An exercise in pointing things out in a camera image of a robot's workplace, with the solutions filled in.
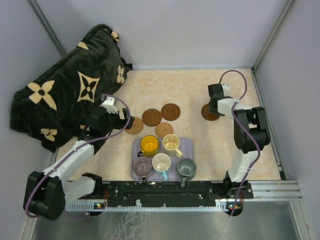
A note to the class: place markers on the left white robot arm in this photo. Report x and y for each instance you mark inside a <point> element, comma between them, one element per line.
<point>48,192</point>

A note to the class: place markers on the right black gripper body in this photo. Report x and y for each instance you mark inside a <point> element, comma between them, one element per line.
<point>213,111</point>

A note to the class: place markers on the white mug blue handle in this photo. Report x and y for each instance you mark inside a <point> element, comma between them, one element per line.
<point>161,162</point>

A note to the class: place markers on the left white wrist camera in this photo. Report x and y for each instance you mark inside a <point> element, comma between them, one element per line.
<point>110,105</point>

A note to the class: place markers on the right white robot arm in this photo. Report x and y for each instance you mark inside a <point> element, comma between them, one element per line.
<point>250,129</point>

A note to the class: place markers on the black floral plush blanket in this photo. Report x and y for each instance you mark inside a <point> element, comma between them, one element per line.
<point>56,106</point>

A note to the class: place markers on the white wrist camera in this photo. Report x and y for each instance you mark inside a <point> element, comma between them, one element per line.
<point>110,105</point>
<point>226,89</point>

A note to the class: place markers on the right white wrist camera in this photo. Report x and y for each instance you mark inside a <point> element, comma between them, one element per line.
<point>226,89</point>

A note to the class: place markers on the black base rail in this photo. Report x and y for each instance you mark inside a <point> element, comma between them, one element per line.
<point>163,193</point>

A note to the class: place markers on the dark brown coaster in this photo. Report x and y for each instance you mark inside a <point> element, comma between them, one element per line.
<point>170,112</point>
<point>207,115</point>
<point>151,117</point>

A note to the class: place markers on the light cork coaster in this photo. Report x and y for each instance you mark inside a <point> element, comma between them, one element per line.
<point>136,128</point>
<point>163,129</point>

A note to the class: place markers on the dark brown coaster top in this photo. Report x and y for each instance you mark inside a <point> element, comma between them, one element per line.
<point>170,112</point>

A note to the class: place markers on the purple mug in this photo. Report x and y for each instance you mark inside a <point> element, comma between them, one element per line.
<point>142,167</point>

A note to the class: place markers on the cream yellow mug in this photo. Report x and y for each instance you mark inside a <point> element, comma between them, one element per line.
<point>171,144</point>

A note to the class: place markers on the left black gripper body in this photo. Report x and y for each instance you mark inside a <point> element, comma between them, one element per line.
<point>115,122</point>

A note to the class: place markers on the yellow translucent mug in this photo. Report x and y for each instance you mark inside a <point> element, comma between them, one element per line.
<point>149,146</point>

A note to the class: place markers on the lavender plastic tray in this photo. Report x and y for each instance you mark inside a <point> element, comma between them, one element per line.
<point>187,149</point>

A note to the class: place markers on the grey green mug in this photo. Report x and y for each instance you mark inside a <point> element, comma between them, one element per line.
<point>186,170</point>

